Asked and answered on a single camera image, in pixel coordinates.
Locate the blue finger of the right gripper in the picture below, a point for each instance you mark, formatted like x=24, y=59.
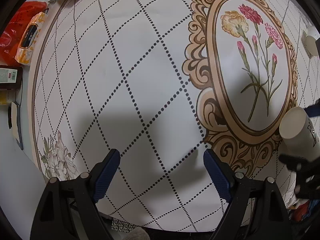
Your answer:
x=307, y=176
x=313, y=110

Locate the orange tissue box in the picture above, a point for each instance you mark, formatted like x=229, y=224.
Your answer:
x=27, y=43

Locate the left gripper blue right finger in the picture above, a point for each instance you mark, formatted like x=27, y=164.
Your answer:
x=255, y=210

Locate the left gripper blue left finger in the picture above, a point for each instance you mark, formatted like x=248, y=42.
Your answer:
x=53, y=218

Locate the patterned white tablecloth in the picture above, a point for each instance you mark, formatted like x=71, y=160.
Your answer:
x=162, y=81

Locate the red plastic bag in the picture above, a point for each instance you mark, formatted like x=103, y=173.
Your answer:
x=15, y=29

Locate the white printed cup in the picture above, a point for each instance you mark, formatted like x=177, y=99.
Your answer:
x=310, y=38
x=299, y=135

